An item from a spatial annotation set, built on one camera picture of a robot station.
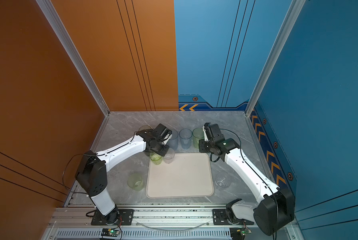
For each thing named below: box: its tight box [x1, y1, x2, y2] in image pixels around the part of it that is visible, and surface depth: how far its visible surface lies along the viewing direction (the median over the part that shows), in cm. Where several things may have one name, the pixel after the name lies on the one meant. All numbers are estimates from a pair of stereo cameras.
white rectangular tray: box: [145, 153, 214, 199], surface depth 91 cm
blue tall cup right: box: [179, 128, 193, 150], surface depth 96 cm
